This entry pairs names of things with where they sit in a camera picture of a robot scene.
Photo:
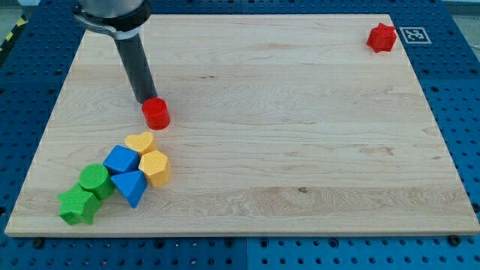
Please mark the green cylinder block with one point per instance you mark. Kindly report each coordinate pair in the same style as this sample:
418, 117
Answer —
96, 178

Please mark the yellow hexagon block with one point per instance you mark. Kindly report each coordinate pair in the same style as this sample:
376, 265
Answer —
156, 167

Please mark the green star block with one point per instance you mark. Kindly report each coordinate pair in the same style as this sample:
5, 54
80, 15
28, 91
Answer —
78, 206

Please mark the yellow heart block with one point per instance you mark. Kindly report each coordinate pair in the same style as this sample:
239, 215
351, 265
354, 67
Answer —
141, 143

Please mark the blue triangle block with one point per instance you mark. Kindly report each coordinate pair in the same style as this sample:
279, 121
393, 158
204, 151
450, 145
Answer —
131, 185

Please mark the black bolt left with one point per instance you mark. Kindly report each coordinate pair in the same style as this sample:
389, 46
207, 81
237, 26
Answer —
37, 243

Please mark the blue cube block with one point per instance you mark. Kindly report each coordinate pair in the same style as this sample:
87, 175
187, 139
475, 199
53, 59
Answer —
121, 160

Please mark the black bolt right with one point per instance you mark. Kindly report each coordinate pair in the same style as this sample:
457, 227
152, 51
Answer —
454, 240

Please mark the wooden board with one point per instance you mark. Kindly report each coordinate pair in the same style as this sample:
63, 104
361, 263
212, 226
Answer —
281, 125

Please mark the white fiducial marker tag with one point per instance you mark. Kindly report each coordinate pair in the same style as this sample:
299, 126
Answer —
415, 35

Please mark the black bolt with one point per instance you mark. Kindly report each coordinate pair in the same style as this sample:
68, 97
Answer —
454, 240
37, 243

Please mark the red star block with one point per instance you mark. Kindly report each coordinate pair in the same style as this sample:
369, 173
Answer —
382, 38

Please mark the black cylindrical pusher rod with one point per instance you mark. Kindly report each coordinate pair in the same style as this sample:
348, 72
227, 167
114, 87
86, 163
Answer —
136, 66

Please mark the red cylinder block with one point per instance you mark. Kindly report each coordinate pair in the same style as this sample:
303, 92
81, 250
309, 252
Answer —
156, 113

